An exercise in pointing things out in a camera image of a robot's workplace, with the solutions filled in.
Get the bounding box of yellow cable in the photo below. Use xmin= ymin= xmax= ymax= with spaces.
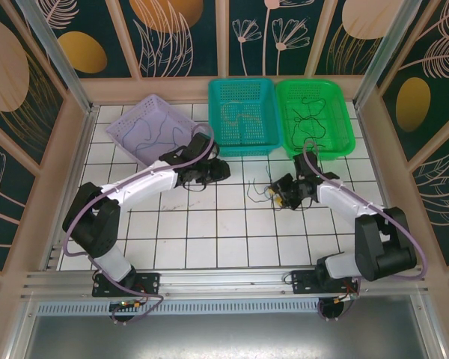
xmin=221 ymin=101 xmax=261 ymax=128

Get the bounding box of teal plastic basket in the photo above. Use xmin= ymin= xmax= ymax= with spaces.
xmin=207 ymin=78 xmax=284 ymax=158

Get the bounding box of purple plastic basket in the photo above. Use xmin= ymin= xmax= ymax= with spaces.
xmin=105 ymin=93 xmax=210 ymax=169

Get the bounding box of green plastic basket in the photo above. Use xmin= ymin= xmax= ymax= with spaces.
xmin=275 ymin=79 xmax=356 ymax=162

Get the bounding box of grey metal sheet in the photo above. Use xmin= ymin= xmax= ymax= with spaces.
xmin=7 ymin=294 xmax=449 ymax=359

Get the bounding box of thin black gripper wire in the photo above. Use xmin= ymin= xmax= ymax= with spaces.
xmin=181 ymin=178 xmax=207 ymax=192
xmin=298 ymin=196 xmax=319 ymax=213

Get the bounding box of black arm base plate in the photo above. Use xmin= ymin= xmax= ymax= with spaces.
xmin=290 ymin=269 xmax=359 ymax=296
xmin=92 ymin=272 xmax=161 ymax=298

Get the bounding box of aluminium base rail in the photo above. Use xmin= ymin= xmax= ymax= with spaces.
xmin=20 ymin=266 xmax=430 ymax=300

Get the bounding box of perforated metal cable tray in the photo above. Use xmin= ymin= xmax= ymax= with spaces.
xmin=35 ymin=301 xmax=426 ymax=316

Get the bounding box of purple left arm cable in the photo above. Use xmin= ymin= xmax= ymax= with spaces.
xmin=64 ymin=124 xmax=216 ymax=325

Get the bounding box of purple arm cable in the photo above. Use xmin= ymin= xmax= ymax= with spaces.
xmin=302 ymin=140 xmax=430 ymax=322
xmin=64 ymin=124 xmax=216 ymax=325

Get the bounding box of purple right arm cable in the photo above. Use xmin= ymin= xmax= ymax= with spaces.
xmin=302 ymin=140 xmax=430 ymax=322

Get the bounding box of aluminium frame post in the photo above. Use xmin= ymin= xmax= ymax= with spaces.
xmin=14 ymin=0 xmax=100 ymax=117
xmin=352 ymin=0 xmax=437 ymax=111

